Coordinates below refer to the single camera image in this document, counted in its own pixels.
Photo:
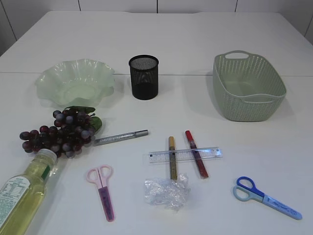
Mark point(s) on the silver glitter pen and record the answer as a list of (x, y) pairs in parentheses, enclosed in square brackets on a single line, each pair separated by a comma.
[(121, 137)]

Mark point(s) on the pink capped scissors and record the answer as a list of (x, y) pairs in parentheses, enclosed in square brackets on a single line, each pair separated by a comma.
[(100, 177)]

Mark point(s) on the purple artificial grape bunch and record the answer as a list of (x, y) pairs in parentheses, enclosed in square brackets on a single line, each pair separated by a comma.
[(73, 128)]

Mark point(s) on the clear plastic ruler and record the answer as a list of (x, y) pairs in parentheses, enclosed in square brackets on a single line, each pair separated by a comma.
[(183, 155)]

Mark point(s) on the green ruffled glass plate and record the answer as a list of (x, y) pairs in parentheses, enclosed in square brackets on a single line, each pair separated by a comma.
[(82, 82)]

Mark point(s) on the green plastic woven basket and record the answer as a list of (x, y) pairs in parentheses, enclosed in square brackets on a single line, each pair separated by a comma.
[(247, 89)]

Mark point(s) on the clear plastic sheet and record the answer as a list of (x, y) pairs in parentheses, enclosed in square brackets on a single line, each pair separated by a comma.
[(172, 194)]

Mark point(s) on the black mesh pen holder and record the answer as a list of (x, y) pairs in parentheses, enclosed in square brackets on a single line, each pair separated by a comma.
[(144, 76)]

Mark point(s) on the blue capped scissors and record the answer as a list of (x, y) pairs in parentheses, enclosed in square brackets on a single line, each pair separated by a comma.
[(245, 190)]

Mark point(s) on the yellow oil bottle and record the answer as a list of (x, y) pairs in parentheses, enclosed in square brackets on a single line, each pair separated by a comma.
[(22, 195)]

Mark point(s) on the red glitter pen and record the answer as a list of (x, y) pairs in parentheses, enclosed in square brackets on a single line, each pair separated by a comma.
[(198, 160)]

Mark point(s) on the gold glitter pen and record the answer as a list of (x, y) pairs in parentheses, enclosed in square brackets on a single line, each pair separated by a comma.
[(172, 159)]

